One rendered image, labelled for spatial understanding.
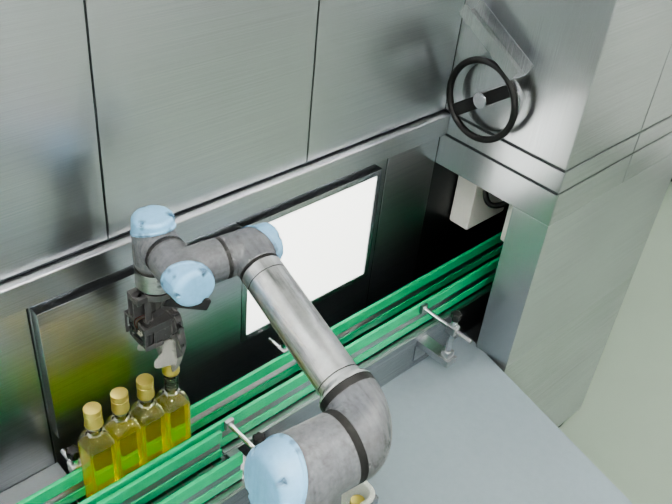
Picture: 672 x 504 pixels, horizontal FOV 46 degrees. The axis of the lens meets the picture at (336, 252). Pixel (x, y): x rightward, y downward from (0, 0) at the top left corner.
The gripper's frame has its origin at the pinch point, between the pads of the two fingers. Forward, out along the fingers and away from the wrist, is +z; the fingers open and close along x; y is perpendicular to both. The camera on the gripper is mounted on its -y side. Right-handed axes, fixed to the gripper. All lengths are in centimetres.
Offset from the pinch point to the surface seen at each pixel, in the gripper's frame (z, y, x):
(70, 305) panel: -12.5, 13.4, -12.0
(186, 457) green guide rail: 23.3, 1.2, 6.3
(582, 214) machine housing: -2, -112, 22
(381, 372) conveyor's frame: 37, -60, 6
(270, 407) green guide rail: 27.1, -23.5, 3.8
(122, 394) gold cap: 2.3, 11.2, 0.6
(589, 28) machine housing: -55, -95, 18
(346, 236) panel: 3, -60, -12
